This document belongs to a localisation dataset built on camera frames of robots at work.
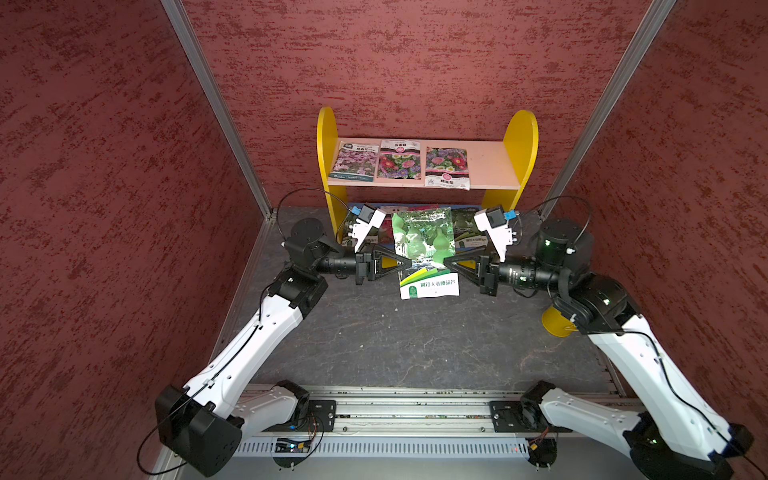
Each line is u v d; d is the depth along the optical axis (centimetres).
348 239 55
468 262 55
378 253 54
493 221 48
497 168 77
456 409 76
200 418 37
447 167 76
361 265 52
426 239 55
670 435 38
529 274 47
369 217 53
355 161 76
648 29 74
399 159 78
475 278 52
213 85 84
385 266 58
